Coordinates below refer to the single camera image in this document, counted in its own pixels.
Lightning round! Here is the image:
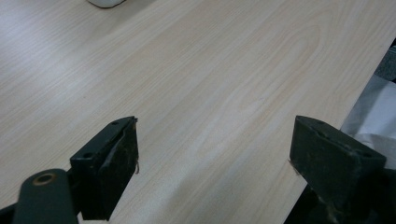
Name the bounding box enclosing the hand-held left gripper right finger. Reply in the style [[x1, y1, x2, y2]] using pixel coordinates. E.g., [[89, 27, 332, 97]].
[[289, 115, 388, 213]]

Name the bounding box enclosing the white round object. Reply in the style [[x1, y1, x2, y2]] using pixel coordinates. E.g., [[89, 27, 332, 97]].
[[86, 0, 127, 9]]

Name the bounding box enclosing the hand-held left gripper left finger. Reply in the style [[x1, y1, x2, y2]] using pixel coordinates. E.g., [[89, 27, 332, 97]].
[[69, 116, 140, 222]]

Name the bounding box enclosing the white cloth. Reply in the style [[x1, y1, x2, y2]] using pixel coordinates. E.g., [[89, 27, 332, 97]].
[[340, 74, 396, 171]]

